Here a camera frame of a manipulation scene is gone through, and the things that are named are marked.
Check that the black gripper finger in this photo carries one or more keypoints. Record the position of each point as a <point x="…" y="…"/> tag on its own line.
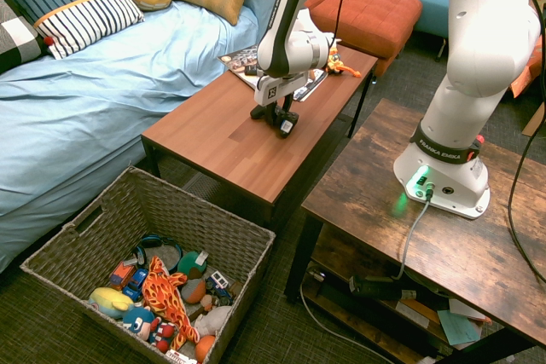
<point x="288" y="102"/>
<point x="268" y="112"/>

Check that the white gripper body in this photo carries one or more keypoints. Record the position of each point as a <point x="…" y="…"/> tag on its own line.
<point x="273" y="89"/>

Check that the black Sony gamepad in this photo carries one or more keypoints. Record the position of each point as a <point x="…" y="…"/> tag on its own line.
<point x="286" y="124"/>

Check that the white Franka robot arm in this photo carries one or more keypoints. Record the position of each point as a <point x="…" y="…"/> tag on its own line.
<point x="473" y="53"/>

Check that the grey wicker basket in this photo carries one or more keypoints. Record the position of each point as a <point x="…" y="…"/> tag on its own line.
<point x="170" y="215"/>

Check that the glossy magazine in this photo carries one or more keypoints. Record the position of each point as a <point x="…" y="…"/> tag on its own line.
<point x="239" y="61"/>

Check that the reddish wooden side table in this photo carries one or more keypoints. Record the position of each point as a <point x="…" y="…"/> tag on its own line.
<point x="239" y="146"/>

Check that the small orange toy figure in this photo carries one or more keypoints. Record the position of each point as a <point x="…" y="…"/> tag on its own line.
<point x="335" y="61"/>

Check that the orange upholstered ottoman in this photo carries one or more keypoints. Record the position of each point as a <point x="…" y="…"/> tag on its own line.
<point x="367" y="14"/>

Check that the bed with blue sheet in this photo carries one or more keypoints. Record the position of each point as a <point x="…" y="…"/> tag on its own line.
<point x="106" y="95"/>

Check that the blue black headphones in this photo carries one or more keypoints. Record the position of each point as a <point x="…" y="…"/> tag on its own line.
<point x="160" y="242"/>

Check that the green and orange ball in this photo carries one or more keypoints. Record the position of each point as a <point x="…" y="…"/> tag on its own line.
<point x="189" y="264"/>

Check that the blue armchair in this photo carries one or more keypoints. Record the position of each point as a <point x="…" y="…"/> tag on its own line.
<point x="428" y="1"/>

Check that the blue white toy jeep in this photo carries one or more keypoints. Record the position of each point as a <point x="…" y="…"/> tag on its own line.
<point x="219" y="285"/>

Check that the rustic dark wooden table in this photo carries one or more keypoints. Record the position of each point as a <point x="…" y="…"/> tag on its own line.
<point x="426" y="236"/>

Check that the grey and orange ball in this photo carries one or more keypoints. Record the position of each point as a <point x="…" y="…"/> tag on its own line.
<point x="194" y="291"/>

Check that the white striped pillow orange trim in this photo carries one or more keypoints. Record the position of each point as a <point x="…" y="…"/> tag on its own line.
<point x="89" y="23"/>

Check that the black power adapter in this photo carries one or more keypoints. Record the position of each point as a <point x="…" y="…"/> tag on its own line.
<point x="379" y="289"/>

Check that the orange flame plush lizard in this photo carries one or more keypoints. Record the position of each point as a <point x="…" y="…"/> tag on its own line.
<point x="166" y="296"/>

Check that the grey plush animal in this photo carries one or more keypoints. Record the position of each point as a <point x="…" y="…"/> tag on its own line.
<point x="215" y="319"/>

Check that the blue police toy car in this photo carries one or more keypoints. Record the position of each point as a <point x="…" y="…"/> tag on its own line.
<point x="135" y="285"/>

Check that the orange toy truck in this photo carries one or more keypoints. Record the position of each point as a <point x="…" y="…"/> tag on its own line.
<point x="121" y="274"/>

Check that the orange cardboard box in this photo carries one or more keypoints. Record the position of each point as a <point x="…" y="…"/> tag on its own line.
<point x="526" y="74"/>

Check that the blue superhero plush doll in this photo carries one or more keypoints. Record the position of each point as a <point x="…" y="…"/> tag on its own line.
<point x="137" y="321"/>

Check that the yellow plush toy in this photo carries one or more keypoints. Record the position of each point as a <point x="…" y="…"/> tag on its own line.
<point x="108" y="301"/>

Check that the black white checked pillow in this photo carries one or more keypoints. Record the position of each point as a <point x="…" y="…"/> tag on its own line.
<point x="17" y="40"/>

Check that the red white toy fire truck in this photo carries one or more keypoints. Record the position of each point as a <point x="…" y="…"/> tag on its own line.
<point x="179" y="357"/>

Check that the teal paper envelope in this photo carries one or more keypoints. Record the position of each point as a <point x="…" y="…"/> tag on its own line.
<point x="458" y="327"/>

